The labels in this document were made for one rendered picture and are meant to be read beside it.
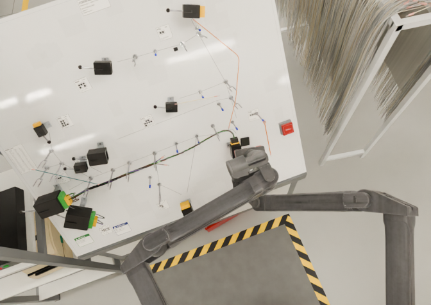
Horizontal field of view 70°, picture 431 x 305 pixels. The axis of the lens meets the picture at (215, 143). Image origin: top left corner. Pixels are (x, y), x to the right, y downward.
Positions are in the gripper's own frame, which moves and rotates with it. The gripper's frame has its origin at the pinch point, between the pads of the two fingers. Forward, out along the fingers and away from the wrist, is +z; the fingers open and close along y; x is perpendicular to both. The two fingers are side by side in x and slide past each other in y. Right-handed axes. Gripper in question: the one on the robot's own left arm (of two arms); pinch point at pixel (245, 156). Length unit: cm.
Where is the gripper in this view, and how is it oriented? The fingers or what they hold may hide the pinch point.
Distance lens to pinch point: 114.1
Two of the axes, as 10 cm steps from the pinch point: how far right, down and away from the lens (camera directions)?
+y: -9.8, 1.8, -1.2
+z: -1.2, 0.0, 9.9
